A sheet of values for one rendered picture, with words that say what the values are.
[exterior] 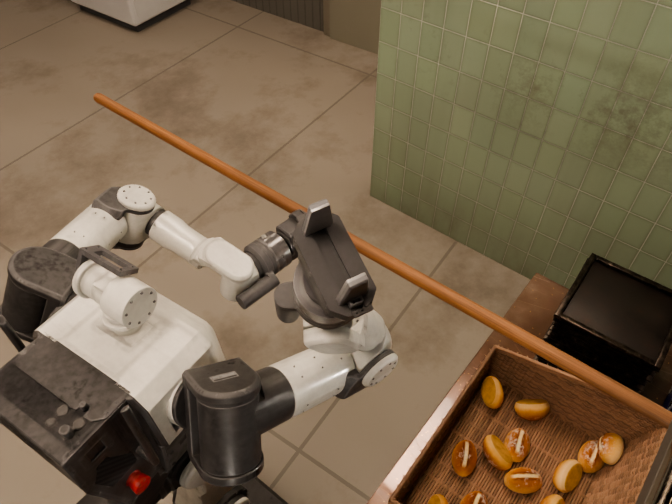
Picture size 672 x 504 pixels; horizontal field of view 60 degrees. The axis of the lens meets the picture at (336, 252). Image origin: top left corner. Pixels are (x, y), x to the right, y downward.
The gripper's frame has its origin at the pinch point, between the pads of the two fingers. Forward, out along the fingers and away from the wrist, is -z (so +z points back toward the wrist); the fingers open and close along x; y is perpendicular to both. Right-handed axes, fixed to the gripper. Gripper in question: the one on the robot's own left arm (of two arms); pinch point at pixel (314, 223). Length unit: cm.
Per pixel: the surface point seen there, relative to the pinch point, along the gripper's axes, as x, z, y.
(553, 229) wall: 83, -126, 13
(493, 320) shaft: -1.5, -5.3, 46.0
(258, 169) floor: 117, -86, -143
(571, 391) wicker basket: 46, -36, 62
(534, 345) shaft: -1, -6, 55
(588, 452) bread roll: 55, -29, 73
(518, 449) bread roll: 55, -16, 60
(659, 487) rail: -25, 18, 81
